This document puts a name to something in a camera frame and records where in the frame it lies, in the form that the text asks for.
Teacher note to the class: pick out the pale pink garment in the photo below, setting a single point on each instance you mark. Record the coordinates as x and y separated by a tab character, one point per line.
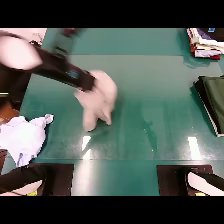
100	96

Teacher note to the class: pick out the black mounting plate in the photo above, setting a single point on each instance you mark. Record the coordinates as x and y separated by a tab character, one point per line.
60	180
171	180

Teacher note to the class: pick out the white garment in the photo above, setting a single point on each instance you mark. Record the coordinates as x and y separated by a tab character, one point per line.
21	136

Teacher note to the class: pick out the dark green garment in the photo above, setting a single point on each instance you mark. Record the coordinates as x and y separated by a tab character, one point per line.
215	100

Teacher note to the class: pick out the heap of clothes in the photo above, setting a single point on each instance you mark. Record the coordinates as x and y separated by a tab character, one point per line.
205	45

